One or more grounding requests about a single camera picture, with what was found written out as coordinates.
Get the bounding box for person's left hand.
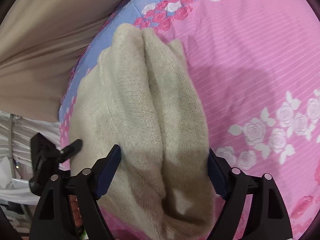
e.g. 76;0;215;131
69;196;83;227

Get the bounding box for white sheer curtain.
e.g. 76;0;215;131
1;111;60;206

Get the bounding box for beige curtain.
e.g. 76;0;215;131
1;0;122;122

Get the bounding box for pink blue rose bedsheet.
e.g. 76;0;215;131
59;0;319;239

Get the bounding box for cream knit cardigan black hearts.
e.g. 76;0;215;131
69;24;214;239

